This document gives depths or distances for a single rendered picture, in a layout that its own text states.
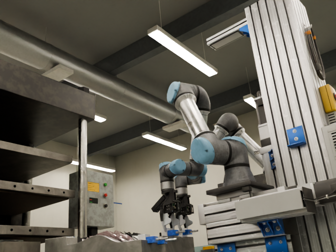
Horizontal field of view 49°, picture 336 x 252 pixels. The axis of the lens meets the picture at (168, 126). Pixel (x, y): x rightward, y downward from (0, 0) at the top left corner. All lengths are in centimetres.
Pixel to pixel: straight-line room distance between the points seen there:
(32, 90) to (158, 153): 842
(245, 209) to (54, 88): 163
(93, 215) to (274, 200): 163
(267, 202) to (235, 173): 28
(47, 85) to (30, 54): 285
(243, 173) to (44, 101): 143
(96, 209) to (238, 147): 141
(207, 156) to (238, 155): 16
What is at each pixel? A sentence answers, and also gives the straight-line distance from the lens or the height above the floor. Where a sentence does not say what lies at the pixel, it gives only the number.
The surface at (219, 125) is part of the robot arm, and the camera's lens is 222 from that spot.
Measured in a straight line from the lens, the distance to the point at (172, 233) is 194.
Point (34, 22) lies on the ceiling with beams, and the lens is 599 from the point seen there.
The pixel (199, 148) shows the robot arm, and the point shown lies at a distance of 162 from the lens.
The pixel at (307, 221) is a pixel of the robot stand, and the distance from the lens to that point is 171.
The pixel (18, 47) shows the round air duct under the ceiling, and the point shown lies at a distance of 535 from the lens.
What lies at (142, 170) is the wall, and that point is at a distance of 1101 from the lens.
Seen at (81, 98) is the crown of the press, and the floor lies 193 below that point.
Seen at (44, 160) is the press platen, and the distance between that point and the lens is 265.
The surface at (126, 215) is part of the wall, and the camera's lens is 1123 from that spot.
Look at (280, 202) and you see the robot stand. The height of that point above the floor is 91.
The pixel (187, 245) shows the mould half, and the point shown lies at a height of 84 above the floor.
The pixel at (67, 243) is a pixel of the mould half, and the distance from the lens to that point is 184.
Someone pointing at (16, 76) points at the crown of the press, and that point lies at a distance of 250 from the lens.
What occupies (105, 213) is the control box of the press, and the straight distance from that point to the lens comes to 285.
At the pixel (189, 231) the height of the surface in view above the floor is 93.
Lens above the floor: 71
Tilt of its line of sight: 22 degrees up
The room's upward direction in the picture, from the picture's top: 5 degrees counter-clockwise
